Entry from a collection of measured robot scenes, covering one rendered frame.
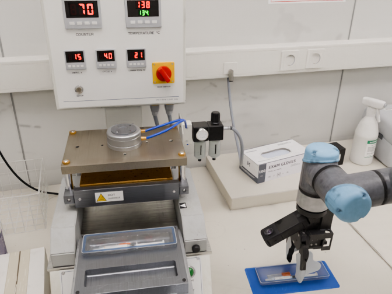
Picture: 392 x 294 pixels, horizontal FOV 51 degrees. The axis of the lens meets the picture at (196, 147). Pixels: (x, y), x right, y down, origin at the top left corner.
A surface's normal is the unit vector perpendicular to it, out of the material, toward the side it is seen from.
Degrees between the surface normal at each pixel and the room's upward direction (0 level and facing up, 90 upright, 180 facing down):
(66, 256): 90
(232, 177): 0
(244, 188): 0
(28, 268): 2
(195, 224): 41
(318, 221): 90
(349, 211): 90
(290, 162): 87
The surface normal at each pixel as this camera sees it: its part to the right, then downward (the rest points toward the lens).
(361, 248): 0.01, -0.89
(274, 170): 0.44, 0.42
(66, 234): 0.12, -0.38
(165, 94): 0.17, 0.45
